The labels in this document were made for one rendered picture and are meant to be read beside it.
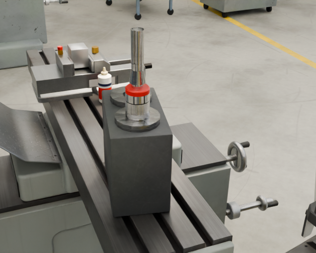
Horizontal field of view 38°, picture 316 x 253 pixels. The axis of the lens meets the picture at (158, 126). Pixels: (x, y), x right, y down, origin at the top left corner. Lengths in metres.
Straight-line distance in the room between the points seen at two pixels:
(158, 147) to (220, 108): 2.66
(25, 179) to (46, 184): 0.06
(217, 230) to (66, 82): 0.72
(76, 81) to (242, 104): 2.32
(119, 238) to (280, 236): 1.58
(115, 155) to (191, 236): 0.22
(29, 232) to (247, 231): 1.29
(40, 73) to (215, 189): 0.67
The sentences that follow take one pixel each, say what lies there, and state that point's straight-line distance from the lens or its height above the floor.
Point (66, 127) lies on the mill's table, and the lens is 1.29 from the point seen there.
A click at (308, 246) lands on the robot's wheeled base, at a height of 0.59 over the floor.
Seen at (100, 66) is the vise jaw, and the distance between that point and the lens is 1.45.
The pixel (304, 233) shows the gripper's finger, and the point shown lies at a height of 0.95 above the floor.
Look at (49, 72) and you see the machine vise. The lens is 1.48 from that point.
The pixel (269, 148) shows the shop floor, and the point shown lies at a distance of 3.08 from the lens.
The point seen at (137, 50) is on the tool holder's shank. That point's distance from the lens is 0.84.
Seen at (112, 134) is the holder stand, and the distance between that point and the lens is 0.87.
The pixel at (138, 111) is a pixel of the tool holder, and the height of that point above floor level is 1.16.
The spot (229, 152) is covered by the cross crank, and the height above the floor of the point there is 0.64.
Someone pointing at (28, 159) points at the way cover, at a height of 0.89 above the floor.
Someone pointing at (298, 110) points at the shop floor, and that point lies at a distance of 3.65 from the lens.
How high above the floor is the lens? 1.56
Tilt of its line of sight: 29 degrees down
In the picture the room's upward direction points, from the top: 1 degrees clockwise
